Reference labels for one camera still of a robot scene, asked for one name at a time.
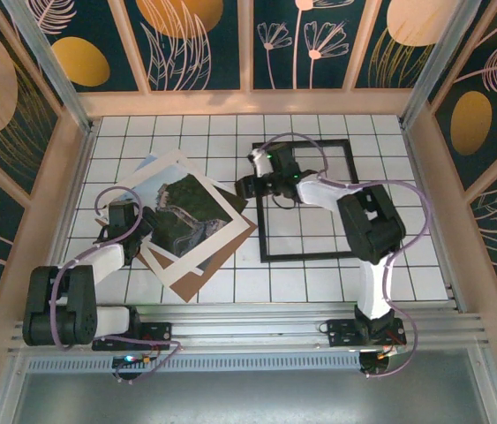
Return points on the white-bordered photo print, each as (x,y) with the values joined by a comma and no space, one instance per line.
(162,169)

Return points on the black picture frame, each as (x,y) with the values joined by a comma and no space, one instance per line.
(301,256)

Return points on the brown backing board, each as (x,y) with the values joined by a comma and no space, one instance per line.
(188,291)

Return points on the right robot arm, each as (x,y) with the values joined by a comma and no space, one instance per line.
(376,287)

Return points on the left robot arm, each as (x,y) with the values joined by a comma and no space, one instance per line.
(107,262)

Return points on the black electronics module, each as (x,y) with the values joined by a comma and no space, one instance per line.
(130,358)
(374,363)

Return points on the grey metal panel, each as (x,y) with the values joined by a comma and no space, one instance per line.
(248,397)

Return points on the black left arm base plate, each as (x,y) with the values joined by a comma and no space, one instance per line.
(160,331)

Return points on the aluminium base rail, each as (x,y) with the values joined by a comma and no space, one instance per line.
(248,329)

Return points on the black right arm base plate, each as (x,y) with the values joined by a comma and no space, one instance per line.
(341,329)

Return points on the aluminium corner post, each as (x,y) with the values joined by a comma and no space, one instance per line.
(59,75)
(434,66)

